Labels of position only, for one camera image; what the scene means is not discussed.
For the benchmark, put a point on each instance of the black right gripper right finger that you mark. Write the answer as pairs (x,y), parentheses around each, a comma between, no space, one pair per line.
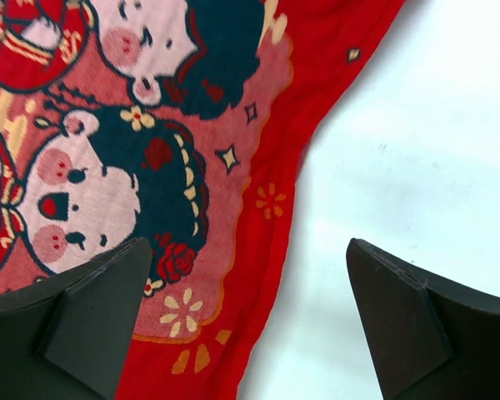
(429,337)

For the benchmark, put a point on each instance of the red printed pillowcase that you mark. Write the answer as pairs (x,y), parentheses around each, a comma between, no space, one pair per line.
(182,122)

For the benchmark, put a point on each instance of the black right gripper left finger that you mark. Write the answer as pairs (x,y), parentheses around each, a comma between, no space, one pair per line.
(67,336)

